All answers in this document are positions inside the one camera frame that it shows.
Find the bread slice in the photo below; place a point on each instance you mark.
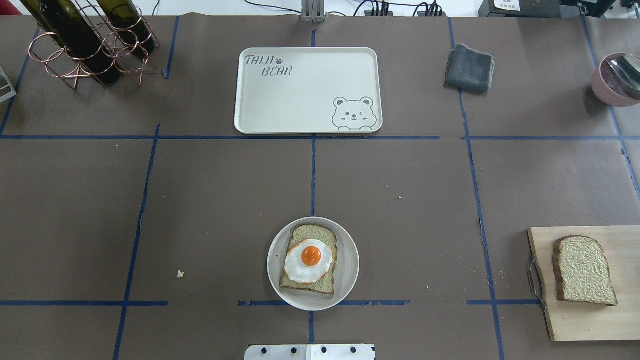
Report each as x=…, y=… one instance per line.
x=324, y=286
x=582, y=271

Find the white bear tray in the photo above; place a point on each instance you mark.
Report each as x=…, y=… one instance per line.
x=306, y=90

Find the fried egg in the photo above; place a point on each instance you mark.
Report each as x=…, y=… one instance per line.
x=308, y=262

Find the white round plate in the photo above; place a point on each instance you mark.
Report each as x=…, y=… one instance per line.
x=345, y=273

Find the bread slice under egg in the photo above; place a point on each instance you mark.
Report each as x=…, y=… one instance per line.
x=324, y=286

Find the grey folded cloth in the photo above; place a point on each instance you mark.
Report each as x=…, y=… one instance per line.
x=469, y=69

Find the wooden cutting board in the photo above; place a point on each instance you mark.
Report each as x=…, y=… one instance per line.
x=569, y=321

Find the dark green wine bottle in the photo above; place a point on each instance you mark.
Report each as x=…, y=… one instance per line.
x=62, y=21

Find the pink bowl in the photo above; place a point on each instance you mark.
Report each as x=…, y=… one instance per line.
x=606, y=86

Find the metal scoop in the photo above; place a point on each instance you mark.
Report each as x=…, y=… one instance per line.
x=626, y=69

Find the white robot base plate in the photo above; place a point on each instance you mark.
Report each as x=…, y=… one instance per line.
x=357, y=351

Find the copper wire bottle rack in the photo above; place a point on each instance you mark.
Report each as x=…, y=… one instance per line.
x=125, y=61

